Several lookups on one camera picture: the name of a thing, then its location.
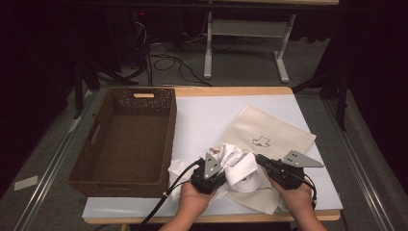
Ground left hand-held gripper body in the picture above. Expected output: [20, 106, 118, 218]
[191, 152, 227, 195]

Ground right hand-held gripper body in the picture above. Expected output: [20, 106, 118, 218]
[267, 149, 324, 191]

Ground white garment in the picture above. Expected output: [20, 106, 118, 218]
[167, 142, 262, 202]

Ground cream drawstring laundry bag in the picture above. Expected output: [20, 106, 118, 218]
[214, 104, 318, 216]

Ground brown wicker basket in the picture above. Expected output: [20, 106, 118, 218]
[66, 87, 178, 198]

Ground person's left hand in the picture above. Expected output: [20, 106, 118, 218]
[177, 182, 217, 223]

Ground person's right hand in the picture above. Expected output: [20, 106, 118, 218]
[268, 177, 318, 220]

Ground white table mat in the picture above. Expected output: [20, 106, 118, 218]
[82, 94, 344, 219]

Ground wooden table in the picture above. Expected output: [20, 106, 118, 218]
[83, 86, 342, 225]

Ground black stand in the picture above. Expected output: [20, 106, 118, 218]
[72, 59, 140, 120]
[291, 64, 351, 132]

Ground dark computer tower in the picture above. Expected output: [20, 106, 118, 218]
[105, 8, 149, 66]

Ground white tape strip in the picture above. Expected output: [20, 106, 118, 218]
[13, 174, 39, 193]

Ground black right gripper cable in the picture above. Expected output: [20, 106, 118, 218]
[299, 172, 319, 208]

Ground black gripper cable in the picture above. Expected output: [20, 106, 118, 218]
[139, 158, 206, 231]
[299, 172, 319, 208]

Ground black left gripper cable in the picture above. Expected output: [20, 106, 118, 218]
[139, 158, 206, 231]

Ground metal floor rail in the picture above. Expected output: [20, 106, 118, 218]
[12, 90, 95, 231]
[322, 98, 396, 231]

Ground black floor cables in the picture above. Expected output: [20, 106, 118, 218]
[145, 39, 214, 88]

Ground white metal desk frame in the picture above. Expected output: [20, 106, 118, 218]
[203, 11, 297, 84]

